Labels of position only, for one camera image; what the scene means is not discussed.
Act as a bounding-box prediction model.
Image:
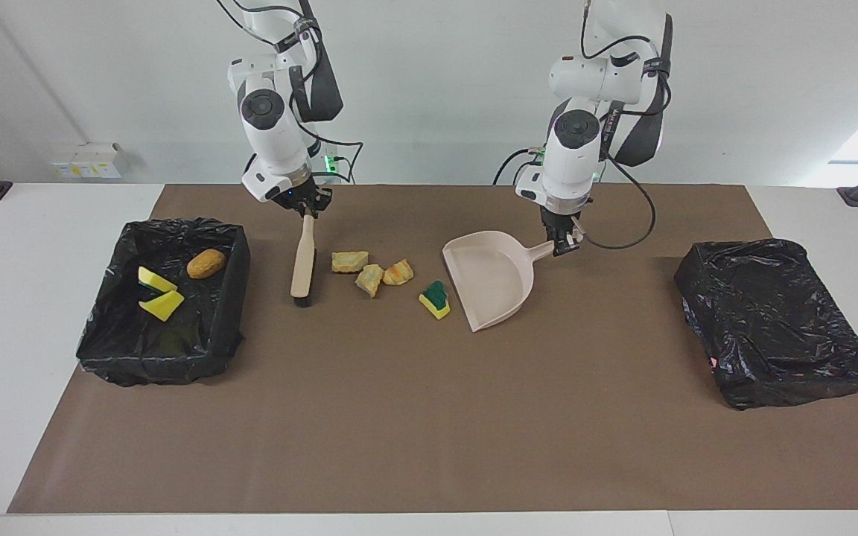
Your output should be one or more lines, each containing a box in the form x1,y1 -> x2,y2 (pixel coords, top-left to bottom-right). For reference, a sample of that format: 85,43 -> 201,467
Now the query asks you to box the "beige hand brush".
290,214 -> 317,307

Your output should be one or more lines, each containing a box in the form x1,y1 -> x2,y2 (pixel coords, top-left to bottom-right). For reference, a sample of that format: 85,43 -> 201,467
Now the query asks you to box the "beige plastic dustpan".
442,230 -> 556,333

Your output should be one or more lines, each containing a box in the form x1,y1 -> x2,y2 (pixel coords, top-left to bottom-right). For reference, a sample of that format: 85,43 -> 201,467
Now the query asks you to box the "brown bread roll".
186,249 -> 227,280

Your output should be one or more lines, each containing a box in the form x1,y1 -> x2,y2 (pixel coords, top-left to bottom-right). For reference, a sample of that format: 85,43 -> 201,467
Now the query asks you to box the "green and yellow sponge piece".
419,280 -> 452,320

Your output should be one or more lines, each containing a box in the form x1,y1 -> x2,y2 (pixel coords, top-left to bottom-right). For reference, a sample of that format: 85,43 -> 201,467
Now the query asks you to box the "curved yellow sponge piece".
137,266 -> 179,293

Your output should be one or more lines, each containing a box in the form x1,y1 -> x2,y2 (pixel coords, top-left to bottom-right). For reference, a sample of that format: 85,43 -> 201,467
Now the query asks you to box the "notched yellow sponge piece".
138,290 -> 185,322

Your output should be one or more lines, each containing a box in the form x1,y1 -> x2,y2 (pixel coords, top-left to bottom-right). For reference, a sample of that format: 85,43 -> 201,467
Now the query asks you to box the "open bin with black bag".
75,217 -> 252,387

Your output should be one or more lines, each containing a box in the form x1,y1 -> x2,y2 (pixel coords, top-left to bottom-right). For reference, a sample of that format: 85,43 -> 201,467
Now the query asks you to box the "box wrapped in black bag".
673,238 -> 858,411

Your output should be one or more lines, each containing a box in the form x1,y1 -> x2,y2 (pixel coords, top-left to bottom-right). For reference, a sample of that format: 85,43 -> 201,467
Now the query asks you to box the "brown paper table mat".
7,184 -> 858,514

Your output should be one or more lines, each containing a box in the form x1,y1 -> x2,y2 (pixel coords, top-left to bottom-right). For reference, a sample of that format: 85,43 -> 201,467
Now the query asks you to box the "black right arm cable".
217,0 -> 365,185

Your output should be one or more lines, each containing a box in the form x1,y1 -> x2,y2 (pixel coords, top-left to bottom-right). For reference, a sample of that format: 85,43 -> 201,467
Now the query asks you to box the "black left base cable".
493,147 -> 545,186

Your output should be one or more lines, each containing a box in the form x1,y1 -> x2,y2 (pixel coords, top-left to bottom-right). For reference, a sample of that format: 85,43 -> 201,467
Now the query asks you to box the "white wall socket strip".
51,143 -> 123,179

